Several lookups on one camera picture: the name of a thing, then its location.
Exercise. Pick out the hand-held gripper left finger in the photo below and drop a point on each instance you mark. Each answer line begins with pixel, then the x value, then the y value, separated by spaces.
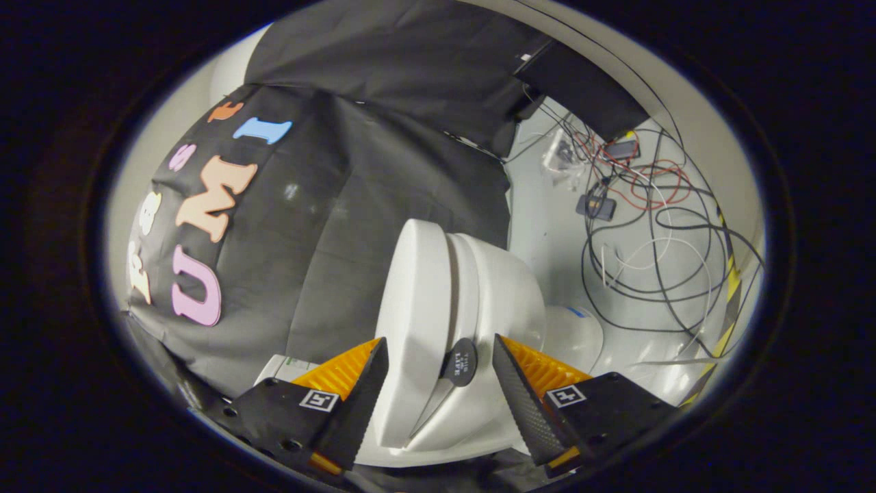
pixel 356 411

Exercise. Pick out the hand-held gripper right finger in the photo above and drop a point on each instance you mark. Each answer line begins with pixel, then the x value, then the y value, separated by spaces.
pixel 523 411

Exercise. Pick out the white toilet lid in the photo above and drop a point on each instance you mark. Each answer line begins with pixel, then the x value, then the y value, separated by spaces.
pixel 414 308

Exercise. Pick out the white toilet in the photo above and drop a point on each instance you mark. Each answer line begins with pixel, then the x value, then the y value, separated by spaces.
pixel 506 294

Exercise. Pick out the small black device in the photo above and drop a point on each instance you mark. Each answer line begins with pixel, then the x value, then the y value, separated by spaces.
pixel 597 207
pixel 621 149

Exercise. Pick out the black backdrop cloth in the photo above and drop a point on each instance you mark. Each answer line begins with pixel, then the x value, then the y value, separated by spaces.
pixel 356 178

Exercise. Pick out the yellow black hazard tape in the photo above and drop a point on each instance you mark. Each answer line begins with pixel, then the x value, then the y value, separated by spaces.
pixel 731 287

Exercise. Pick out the clear plastic bag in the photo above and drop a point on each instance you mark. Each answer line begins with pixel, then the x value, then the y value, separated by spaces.
pixel 564 157

